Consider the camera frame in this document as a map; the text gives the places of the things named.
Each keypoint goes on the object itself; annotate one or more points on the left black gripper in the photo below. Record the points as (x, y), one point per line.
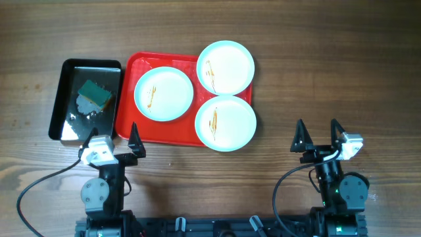
(129, 160)

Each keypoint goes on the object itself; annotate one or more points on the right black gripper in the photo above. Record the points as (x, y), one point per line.
(316, 151)

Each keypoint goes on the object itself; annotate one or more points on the green yellow sponge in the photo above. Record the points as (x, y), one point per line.
(95, 94)

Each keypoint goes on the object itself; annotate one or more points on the white plate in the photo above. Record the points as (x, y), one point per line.
(163, 94)
(225, 68)
(225, 123)

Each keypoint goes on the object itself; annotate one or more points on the white plate bottom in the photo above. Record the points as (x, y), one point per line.
(225, 123)

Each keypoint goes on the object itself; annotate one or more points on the white plate top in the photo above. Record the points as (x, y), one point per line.
(225, 68)

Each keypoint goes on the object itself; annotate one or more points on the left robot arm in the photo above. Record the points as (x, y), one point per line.
(103, 196)

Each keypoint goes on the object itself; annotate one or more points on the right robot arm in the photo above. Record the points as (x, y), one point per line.
(343, 194)

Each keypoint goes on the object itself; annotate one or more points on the black metal tray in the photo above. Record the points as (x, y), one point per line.
(73, 115)

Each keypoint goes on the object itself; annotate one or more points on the red plastic tray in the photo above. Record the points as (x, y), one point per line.
(180, 131)

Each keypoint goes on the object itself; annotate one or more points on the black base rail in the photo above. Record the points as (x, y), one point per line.
(301, 225)

